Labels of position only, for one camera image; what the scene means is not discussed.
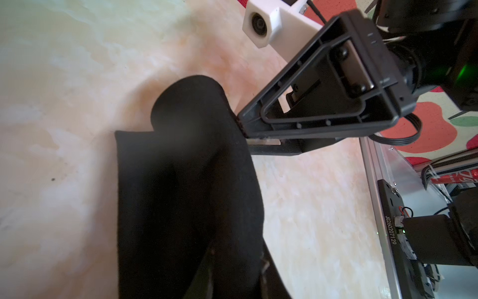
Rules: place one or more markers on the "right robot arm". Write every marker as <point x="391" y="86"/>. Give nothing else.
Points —
<point x="434" y="44"/>

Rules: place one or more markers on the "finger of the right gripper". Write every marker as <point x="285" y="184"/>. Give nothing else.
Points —
<point x="276" y="147"/>

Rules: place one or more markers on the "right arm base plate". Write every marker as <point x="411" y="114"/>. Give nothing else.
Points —
<point x="406" y="275"/>

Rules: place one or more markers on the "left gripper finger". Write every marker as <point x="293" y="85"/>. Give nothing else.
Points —
<point x="270" y="282"/>

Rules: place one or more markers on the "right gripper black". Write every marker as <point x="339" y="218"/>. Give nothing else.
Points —
<point x="343" y="83"/>

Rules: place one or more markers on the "black skirt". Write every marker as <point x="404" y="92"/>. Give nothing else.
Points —
<point x="187" y="186"/>

